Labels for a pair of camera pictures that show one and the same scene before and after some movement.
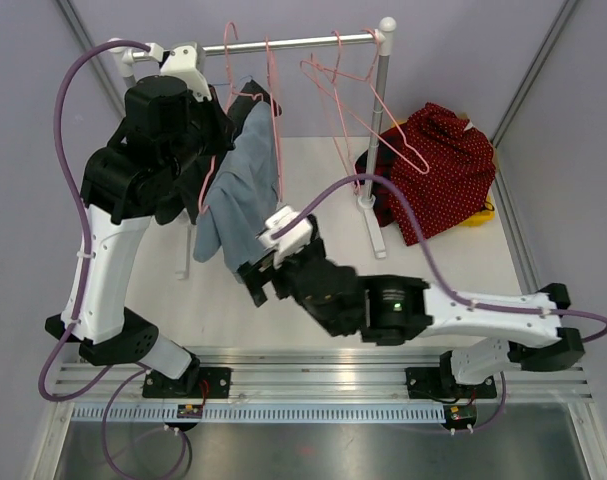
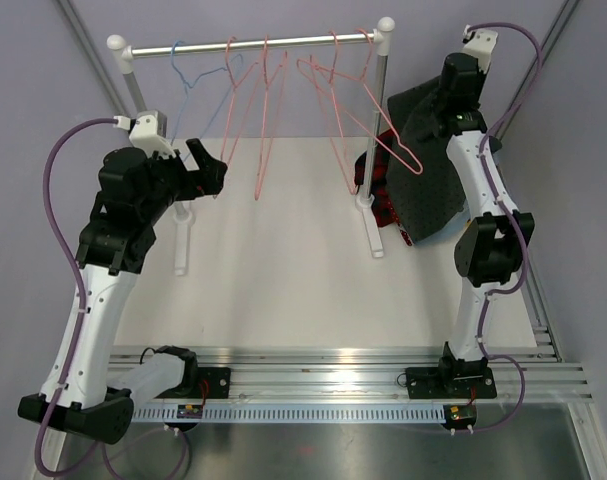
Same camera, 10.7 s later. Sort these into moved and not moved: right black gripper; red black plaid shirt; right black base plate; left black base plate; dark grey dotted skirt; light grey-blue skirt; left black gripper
Moved: light grey-blue skirt; right black gripper; dark grey dotted skirt; left black gripper
Not moved: right black base plate; left black base plate; red black plaid shirt
